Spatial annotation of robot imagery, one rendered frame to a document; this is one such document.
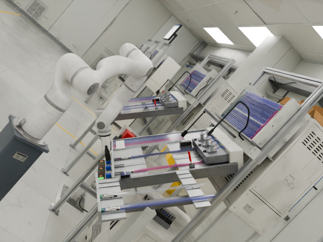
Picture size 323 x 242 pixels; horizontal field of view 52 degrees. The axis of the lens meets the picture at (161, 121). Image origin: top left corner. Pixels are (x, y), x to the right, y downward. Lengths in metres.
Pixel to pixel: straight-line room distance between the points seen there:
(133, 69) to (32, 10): 9.05
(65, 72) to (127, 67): 0.33
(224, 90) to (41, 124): 2.16
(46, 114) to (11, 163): 0.28
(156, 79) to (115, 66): 4.84
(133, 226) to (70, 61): 0.81
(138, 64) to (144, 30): 8.80
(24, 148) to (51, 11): 9.12
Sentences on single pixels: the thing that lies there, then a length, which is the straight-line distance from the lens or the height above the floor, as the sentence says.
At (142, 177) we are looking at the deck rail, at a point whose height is 0.83.
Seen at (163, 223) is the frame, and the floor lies 0.64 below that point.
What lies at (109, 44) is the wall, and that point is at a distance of 10.50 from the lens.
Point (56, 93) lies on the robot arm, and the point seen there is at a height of 0.94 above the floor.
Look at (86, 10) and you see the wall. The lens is 10.52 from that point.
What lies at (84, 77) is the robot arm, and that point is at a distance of 1.52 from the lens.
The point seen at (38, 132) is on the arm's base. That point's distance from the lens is 1.63.
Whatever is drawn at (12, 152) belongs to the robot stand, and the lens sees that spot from 1.65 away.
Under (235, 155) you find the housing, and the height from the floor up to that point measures 1.27.
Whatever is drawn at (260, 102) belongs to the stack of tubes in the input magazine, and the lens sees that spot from 2.19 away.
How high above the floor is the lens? 1.31
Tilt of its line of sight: 5 degrees down
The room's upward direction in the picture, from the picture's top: 42 degrees clockwise
